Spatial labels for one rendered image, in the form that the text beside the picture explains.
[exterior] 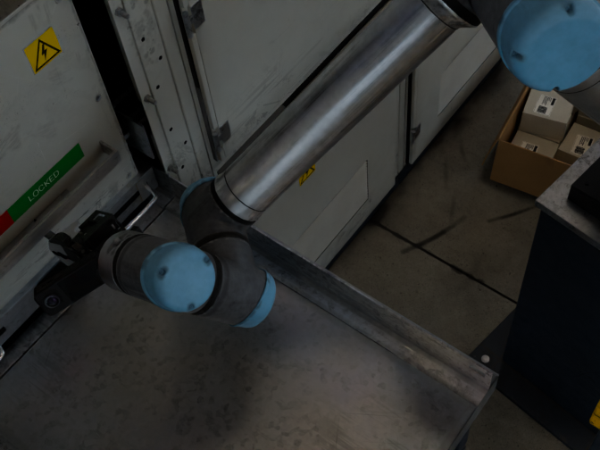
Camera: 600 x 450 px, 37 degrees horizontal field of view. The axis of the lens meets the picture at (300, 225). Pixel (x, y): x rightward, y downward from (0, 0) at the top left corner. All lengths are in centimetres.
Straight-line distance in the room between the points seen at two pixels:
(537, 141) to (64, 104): 166
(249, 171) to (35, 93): 34
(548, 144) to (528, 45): 174
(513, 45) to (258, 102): 82
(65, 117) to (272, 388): 55
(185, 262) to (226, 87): 54
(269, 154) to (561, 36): 45
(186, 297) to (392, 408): 44
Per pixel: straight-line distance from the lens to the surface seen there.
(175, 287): 119
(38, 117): 142
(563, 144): 277
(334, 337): 153
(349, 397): 148
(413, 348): 151
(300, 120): 124
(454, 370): 150
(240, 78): 168
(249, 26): 163
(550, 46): 104
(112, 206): 164
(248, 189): 130
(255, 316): 130
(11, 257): 147
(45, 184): 150
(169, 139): 162
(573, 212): 181
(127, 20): 141
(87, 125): 151
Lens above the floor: 222
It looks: 56 degrees down
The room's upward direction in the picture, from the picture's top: 8 degrees counter-clockwise
